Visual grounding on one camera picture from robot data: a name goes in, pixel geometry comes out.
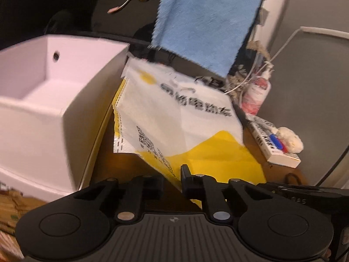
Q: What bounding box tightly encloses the white charging cable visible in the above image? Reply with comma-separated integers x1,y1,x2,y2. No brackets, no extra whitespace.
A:
226,26,304,107

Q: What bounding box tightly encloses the red marker pen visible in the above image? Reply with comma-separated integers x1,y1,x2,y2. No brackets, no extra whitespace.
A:
278,139,288,153

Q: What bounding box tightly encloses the white cardboard box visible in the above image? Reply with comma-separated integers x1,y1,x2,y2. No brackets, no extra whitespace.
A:
1,35,129,202

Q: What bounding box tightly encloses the black computer monitor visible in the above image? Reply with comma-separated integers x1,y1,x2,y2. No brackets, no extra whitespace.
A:
92,0,256,77

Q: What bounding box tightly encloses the blue towel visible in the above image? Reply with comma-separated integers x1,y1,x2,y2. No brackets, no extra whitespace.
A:
151,0,262,78

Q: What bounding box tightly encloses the grey refrigerator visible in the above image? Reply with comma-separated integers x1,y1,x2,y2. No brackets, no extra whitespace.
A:
258,0,348,188

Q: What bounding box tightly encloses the pink lotion pump bottle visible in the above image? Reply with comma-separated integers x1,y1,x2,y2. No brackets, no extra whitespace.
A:
241,65,273,115

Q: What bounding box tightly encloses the black white book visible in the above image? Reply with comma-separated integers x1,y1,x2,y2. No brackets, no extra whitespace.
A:
247,115,301,169

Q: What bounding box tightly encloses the white yellow shopping bag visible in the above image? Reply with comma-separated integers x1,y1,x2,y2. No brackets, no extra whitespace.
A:
112,57,267,209

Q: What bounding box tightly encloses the round rope framed mirror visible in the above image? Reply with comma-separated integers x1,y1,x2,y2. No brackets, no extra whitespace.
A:
225,40,271,103

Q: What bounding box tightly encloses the blue marker pen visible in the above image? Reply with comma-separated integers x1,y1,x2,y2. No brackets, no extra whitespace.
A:
269,133,283,150

